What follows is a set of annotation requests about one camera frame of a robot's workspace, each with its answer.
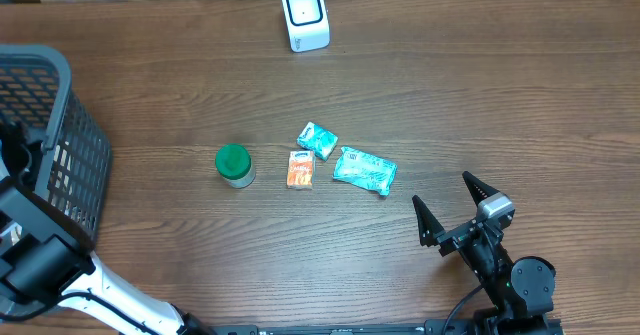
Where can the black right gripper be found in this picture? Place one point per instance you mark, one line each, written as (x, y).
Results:
(429, 225)

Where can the teal wet wipes pack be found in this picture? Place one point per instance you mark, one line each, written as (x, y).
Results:
(365, 171)

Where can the teal tissue pack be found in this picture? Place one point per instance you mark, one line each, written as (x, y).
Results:
(318, 140)

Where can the orange tissue pack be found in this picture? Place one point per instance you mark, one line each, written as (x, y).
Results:
(301, 170)

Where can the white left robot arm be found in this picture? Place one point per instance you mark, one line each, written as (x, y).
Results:
(54, 262)

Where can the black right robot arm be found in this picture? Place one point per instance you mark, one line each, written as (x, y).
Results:
(513, 297)

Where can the white barcode scanner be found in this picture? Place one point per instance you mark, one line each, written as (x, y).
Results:
(307, 24)

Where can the green lid jar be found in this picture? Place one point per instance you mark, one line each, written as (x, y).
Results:
(234, 163)

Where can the grey plastic basket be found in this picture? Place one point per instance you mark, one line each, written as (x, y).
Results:
(71, 156)

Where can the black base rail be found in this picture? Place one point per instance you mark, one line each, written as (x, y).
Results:
(390, 329)

